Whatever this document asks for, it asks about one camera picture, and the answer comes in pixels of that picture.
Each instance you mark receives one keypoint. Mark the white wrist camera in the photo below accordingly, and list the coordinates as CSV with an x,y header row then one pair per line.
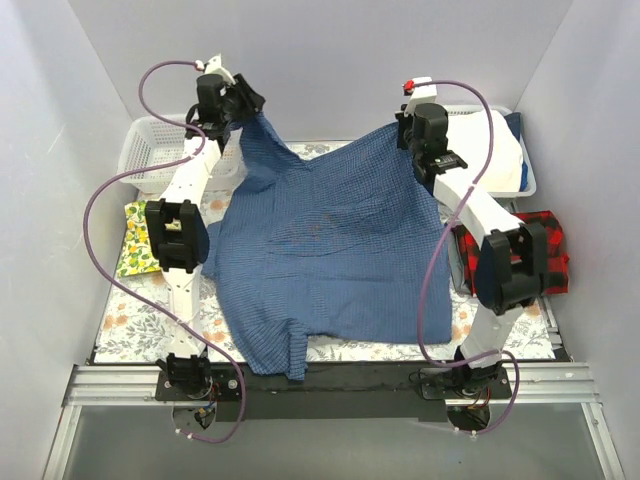
x,y
214,66
419,90

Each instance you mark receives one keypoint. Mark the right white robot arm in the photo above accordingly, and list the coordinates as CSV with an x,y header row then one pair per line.
x,y
512,268

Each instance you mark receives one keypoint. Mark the white folded shirt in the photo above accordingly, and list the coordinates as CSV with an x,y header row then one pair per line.
x,y
468,137

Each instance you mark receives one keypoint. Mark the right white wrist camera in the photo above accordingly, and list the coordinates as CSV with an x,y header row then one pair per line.
x,y
419,90

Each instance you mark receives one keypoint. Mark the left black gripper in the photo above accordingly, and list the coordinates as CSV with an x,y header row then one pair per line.
x,y
249,98

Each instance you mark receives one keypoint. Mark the white plastic basket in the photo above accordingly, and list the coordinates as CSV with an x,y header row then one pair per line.
x,y
151,142
466,109

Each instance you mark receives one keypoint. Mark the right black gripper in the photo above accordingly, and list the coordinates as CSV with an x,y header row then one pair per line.
x,y
403,130

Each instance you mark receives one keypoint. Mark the navy blue folded shirt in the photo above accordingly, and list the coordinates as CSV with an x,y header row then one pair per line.
x,y
514,122

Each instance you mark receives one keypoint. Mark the lemon print folded cloth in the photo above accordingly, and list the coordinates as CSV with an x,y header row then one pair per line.
x,y
136,255

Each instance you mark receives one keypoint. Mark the blue checkered long sleeve shirt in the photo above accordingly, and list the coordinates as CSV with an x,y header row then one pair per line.
x,y
345,245

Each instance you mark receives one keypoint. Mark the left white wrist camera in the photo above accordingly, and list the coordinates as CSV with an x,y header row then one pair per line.
x,y
214,66

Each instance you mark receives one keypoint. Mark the red black plaid shirt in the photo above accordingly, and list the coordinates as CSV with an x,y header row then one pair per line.
x,y
558,257

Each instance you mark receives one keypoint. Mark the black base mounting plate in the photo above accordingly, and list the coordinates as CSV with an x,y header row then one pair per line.
x,y
334,391

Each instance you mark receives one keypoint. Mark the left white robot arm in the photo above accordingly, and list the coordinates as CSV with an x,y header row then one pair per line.
x,y
178,236

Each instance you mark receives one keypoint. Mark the right white plastic basket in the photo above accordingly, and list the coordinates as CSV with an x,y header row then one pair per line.
x,y
466,109

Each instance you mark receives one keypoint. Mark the floral patterned table mat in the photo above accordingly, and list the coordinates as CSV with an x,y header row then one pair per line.
x,y
133,332

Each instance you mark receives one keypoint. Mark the left white plastic basket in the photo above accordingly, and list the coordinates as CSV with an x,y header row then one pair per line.
x,y
151,142

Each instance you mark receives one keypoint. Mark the aluminium frame rail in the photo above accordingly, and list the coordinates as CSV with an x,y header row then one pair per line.
x,y
113,386

